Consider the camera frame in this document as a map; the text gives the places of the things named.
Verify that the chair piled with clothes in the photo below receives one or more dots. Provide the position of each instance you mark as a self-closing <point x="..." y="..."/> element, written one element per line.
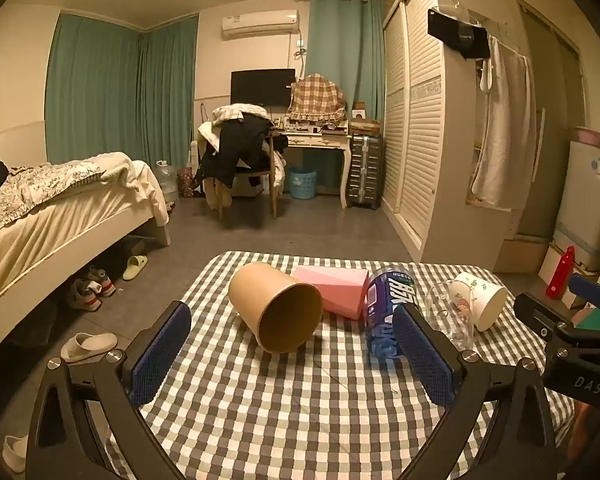
<point x="235" y="145"/>

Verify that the checkered tablecloth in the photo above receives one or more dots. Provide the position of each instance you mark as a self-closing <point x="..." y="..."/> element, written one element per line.
<point x="280" y="400"/>

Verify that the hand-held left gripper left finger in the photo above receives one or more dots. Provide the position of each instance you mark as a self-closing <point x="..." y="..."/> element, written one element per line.
<point x="157" y="355"/>

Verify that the blue plastic bottle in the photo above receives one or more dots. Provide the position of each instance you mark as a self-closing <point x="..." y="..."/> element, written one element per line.
<point x="382" y="310"/>

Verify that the blue plastic basket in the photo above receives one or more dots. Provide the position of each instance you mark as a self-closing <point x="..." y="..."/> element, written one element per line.
<point x="301" y="182"/>

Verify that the dark floral bag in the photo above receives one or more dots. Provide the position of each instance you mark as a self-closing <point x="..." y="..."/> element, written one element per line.
<point x="186" y="182"/>

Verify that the pink basin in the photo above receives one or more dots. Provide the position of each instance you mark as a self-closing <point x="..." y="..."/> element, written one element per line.
<point x="590" y="136"/>

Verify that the white desk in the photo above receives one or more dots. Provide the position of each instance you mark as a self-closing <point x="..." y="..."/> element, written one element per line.
<point x="325" y="142"/>

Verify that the red bottle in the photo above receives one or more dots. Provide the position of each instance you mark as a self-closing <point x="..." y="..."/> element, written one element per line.
<point x="560" y="272"/>

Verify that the person's right forearm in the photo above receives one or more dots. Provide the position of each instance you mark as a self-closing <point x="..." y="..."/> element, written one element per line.
<point x="580" y="435"/>

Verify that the yellow slipper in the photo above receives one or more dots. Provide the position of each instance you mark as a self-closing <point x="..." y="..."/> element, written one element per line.
<point x="135" y="267"/>

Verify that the clear water jug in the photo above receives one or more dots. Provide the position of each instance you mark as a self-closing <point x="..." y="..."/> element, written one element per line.
<point x="166" y="185"/>

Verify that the patterned blanket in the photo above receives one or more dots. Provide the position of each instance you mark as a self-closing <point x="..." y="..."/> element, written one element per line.
<point x="35" y="190"/>

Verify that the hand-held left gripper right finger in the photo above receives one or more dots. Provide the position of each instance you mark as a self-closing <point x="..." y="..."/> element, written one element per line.
<point x="422" y="360"/>

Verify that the clear glass cup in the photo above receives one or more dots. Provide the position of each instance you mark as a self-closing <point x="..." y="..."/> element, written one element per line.
<point x="445" y="310"/>

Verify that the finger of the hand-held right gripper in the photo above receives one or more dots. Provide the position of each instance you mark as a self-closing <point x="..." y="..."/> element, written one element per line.
<point x="589" y="290"/>
<point x="537" y="312"/>

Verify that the black television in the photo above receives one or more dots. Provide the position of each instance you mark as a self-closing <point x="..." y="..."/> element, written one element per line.
<point x="260" y="87"/>

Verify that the white printed cup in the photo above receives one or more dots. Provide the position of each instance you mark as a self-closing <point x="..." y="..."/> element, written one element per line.
<point x="485" y="300"/>

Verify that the bed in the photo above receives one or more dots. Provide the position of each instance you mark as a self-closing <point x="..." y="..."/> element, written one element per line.
<point x="55" y="240"/>

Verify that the white louvered wardrobe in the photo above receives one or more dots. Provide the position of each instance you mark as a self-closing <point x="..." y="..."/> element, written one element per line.
<point x="420" y="135"/>

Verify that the white towel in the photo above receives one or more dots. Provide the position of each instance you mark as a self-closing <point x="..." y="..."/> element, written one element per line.
<point x="505" y="125"/>

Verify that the dark suitcase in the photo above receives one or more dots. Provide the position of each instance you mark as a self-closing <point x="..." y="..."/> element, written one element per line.
<point x="364" y="170"/>

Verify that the brown box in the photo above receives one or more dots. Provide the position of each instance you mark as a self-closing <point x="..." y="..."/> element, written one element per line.
<point x="364" y="126"/>

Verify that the green curtain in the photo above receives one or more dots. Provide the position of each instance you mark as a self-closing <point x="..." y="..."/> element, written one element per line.
<point x="92" y="95"/>
<point x="340" y="40"/>
<point x="167" y="95"/>

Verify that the white air conditioner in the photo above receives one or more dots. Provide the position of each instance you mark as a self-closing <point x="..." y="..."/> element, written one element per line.
<point x="260" y="24"/>

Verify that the white refrigerator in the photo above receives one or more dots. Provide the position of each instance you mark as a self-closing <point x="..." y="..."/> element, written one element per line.
<point x="582" y="200"/>

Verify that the wooden chair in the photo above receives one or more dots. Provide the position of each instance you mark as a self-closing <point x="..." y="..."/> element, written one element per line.
<point x="272" y="195"/>

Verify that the grey sneaker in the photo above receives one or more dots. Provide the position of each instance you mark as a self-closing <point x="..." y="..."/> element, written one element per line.
<point x="102" y="280"/>
<point x="85" y="295"/>

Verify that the brown paper cup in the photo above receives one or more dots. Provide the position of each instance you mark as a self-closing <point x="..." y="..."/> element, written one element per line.
<point x="260" y="290"/>

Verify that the plaid cloth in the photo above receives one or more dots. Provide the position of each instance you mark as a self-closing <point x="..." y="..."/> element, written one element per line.
<point x="315" y="95"/>

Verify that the pink box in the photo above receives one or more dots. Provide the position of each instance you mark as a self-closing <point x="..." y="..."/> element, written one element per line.
<point x="337" y="292"/>

